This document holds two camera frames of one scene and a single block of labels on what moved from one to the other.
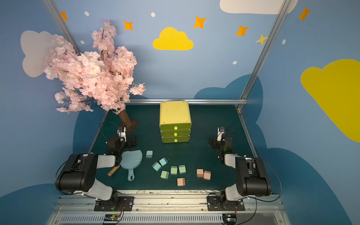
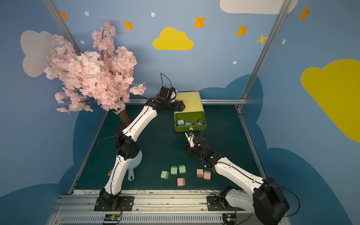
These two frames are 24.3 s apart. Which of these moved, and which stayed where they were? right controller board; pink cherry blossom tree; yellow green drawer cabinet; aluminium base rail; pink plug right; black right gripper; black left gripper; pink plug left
Moved: black right gripper; black left gripper; yellow green drawer cabinet
Stayed: right controller board; aluminium base rail; pink plug right; pink cherry blossom tree; pink plug left
